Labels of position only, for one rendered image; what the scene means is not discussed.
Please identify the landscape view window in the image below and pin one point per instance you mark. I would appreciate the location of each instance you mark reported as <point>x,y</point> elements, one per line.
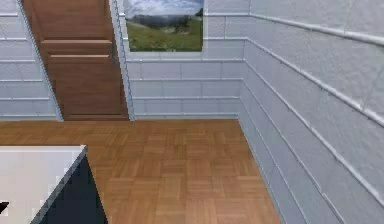
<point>165,26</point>

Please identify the brown wooden room door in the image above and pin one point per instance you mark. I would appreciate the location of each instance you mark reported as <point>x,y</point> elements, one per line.
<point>80,76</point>

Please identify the white top dark counter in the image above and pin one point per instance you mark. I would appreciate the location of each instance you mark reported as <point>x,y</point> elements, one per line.
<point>30,183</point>

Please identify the small black object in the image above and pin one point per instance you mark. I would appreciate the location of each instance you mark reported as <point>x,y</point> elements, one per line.
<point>2,206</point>

